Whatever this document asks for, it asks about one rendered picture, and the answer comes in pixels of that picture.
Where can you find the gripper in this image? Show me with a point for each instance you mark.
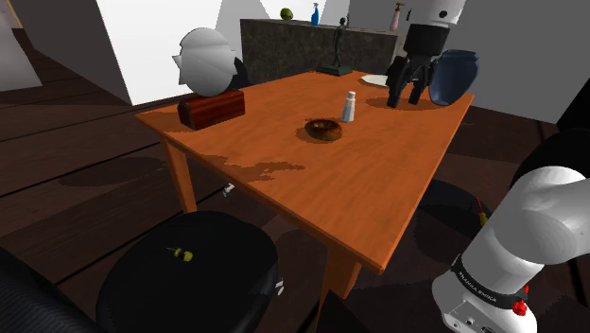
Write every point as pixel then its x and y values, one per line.
pixel 425 42

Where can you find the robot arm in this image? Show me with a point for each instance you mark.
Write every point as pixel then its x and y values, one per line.
pixel 530 230

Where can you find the white plate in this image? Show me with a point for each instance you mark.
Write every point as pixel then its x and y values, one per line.
pixel 375 80

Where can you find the dark blue vase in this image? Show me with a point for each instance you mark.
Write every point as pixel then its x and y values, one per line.
pixel 454 76

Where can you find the white salt shaker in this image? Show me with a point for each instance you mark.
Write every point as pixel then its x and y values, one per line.
pixel 349 108

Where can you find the pink bottle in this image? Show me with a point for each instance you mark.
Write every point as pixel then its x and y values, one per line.
pixel 395 19

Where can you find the dark standing figure statue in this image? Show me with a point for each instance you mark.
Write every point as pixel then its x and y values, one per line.
pixel 339 46

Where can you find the brown doughnut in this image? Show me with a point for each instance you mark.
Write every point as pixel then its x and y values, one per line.
pixel 323 130

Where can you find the orange wooden table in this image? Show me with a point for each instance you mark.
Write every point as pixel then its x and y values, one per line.
pixel 350 184

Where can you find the blue spray bottle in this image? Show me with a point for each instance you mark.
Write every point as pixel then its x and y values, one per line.
pixel 315 16

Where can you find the dark stone counter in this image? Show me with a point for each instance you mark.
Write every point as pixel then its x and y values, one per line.
pixel 286 50

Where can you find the green round fruit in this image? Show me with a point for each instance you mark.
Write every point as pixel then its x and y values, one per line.
pixel 286 14

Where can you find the yellow red small tool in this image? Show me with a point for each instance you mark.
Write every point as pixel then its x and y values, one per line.
pixel 482 216

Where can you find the black chair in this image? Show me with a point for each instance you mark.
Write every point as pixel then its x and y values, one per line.
pixel 240 73

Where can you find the dark red wooden box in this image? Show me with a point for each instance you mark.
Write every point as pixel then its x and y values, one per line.
pixel 212 110

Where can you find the yellow black screwdriver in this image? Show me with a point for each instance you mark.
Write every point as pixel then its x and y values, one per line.
pixel 180 253

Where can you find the large black round stool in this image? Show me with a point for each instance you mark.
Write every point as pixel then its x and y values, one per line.
pixel 198 286

